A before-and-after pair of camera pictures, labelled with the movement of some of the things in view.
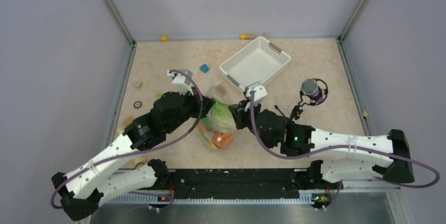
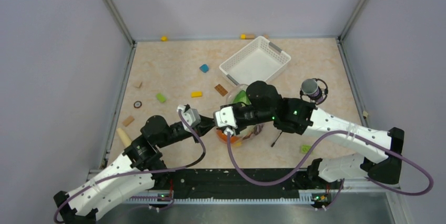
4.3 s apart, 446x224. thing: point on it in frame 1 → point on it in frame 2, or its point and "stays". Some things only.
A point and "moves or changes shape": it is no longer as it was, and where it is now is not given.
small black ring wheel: (138, 104) stays
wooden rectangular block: (128, 121) stays
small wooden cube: (138, 84) stays
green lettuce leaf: (220, 118) moves or changes shape
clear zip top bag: (216, 127) → (237, 95)
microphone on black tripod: (314, 92) stays
